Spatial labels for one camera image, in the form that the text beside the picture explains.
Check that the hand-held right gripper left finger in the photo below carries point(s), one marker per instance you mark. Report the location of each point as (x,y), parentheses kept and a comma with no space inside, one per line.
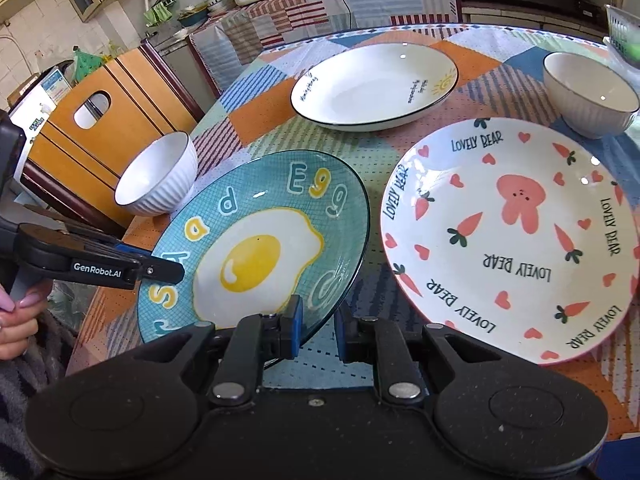
(296,327)

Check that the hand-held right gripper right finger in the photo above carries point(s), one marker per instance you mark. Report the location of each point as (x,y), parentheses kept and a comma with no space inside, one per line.
(342,335)

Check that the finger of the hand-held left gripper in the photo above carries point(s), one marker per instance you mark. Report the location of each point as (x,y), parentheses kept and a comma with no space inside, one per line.
(162,270)
(132,251)

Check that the white ribbed bowl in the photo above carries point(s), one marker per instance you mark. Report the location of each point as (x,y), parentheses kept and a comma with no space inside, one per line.
(590,92)
(157,175)

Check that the blue fried egg plate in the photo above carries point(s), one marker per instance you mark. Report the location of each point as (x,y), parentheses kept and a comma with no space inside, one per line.
(250,255)

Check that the white pink bunny plate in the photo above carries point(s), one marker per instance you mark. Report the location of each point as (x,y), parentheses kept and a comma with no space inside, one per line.
(505,240)

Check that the white black-rimmed deep plate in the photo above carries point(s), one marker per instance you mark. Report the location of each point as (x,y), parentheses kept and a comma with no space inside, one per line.
(372,85)

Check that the stack of small bowls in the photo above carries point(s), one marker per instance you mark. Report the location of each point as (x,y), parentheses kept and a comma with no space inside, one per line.
(219,0)

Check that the person's left hand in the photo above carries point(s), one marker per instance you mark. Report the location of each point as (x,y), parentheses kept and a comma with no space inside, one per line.
(17,317)

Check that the orange wooden chair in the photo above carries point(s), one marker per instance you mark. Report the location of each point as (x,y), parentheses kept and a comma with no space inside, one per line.
(115,110)

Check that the white refrigerator with stickers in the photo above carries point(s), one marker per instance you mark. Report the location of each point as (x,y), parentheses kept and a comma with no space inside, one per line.
(40,97)

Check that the green dish cloth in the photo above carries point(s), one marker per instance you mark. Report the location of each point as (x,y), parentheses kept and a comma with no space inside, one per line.
(159,12)

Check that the green basin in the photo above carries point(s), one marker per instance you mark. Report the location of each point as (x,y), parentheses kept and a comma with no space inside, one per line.
(192,17)

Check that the striped patchwork counter cloth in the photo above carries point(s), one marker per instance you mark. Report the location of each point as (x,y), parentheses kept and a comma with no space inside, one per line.
(350,7)

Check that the clear plastic basket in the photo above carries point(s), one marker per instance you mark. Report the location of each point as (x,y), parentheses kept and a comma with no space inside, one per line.
(622,35)

